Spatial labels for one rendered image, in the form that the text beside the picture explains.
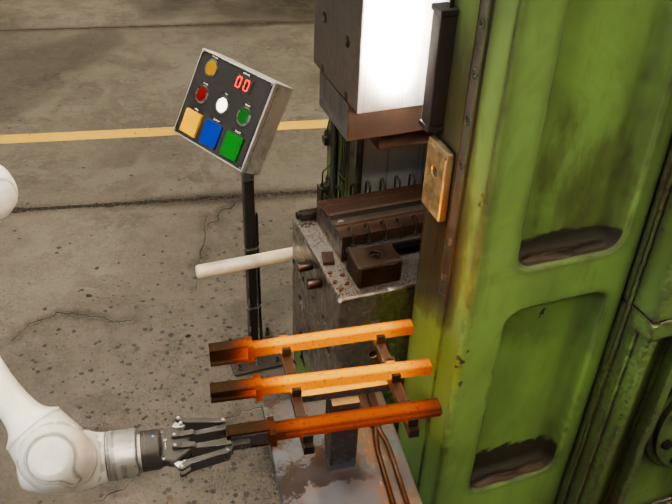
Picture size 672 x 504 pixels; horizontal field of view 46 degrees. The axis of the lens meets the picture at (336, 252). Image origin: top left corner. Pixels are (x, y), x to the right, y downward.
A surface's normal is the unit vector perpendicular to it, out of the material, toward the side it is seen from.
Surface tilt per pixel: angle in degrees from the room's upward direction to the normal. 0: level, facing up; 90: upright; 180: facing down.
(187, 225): 0
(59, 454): 45
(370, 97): 90
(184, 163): 0
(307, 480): 0
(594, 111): 89
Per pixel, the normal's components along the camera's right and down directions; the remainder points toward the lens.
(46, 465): 0.26, -0.17
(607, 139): 0.35, 0.55
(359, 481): 0.04, -0.80
